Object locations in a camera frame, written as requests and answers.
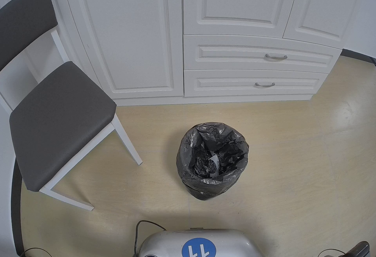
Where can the black plastic bag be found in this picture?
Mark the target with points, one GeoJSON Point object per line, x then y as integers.
{"type": "Point", "coordinates": [188, 150]}

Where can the black plastic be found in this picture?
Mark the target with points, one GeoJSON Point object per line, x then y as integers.
{"type": "Point", "coordinates": [205, 166]}

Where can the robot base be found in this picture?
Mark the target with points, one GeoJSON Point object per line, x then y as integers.
{"type": "Point", "coordinates": [235, 244]}

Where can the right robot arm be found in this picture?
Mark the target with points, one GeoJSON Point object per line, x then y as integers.
{"type": "Point", "coordinates": [360, 248]}

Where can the white wardrobe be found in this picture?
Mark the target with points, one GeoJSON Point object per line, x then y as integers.
{"type": "Point", "coordinates": [132, 29]}

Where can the white chair with grey seat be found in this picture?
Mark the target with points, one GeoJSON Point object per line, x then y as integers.
{"type": "Point", "coordinates": [58, 115]}

